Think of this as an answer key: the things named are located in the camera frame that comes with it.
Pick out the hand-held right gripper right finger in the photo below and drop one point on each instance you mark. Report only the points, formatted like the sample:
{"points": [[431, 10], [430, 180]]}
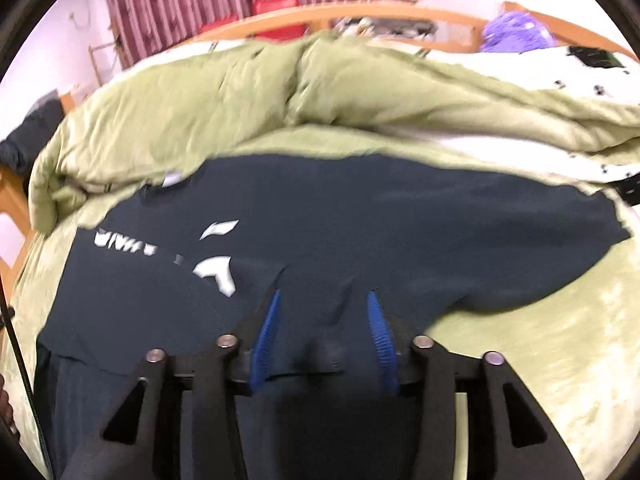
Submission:
{"points": [[382, 345]]}

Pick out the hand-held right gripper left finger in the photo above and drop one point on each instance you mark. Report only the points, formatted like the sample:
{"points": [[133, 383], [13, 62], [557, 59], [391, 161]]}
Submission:
{"points": [[265, 342]]}

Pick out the dark navy printed shirt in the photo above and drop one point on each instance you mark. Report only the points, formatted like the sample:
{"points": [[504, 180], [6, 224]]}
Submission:
{"points": [[350, 220]]}

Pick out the green quilt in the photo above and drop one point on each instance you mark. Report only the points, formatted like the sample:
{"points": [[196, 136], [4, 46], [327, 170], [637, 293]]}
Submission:
{"points": [[200, 105]]}

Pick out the white printed blanket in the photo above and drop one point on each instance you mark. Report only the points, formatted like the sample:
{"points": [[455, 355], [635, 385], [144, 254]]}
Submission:
{"points": [[540, 72]]}

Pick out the black hanging cloth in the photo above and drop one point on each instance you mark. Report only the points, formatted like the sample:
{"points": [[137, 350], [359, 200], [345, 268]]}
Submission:
{"points": [[27, 135]]}

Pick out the small red box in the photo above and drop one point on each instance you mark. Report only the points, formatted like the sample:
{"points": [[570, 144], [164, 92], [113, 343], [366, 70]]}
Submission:
{"points": [[215, 28]]}

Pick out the purple fluffy cloth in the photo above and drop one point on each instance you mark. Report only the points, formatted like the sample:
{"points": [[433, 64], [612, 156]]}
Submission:
{"points": [[515, 32]]}

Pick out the wooden bed frame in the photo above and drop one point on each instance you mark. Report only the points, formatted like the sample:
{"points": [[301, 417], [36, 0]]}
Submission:
{"points": [[350, 12]]}

